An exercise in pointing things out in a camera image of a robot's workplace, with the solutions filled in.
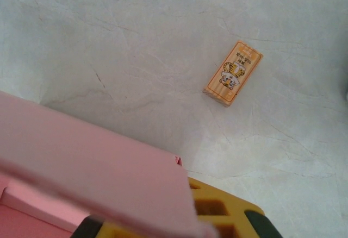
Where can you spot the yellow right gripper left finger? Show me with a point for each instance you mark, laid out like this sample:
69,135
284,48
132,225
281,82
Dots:
122,231

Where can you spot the orange tiger print wooden block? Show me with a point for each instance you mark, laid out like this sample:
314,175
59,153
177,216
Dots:
232,73

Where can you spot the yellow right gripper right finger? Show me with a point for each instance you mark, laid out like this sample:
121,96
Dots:
233,210

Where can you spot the pink paper box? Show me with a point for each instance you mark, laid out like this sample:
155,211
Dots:
81,153

